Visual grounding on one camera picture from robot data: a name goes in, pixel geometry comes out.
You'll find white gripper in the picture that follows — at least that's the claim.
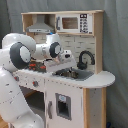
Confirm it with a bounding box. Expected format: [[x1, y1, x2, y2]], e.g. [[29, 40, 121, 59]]
[[44, 50, 76, 72]]

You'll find wooden toy kitchen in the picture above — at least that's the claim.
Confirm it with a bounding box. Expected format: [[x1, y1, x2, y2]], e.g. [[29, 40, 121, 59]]
[[15, 10, 115, 128]]

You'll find black toy faucet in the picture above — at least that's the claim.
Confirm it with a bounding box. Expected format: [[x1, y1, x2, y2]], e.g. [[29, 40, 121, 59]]
[[77, 50, 95, 70]]

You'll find grey toy sink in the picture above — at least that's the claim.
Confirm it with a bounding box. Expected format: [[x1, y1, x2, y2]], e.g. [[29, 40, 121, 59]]
[[53, 67, 95, 82]]

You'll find black toy stove top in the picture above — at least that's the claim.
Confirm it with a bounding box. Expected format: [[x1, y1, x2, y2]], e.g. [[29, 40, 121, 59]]
[[28, 61, 46, 72]]

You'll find toy microwave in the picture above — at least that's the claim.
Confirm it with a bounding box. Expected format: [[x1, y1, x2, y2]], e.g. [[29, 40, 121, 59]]
[[56, 13, 93, 34]]

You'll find right red oven knob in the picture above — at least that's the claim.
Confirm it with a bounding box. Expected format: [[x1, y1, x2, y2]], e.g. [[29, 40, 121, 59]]
[[32, 81, 39, 87]]

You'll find grey range hood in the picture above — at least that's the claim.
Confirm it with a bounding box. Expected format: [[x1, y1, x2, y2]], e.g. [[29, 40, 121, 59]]
[[26, 15, 54, 33]]

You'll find white cupboard door with dispenser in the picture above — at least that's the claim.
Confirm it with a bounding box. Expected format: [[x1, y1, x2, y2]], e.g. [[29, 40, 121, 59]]
[[45, 81, 83, 128]]

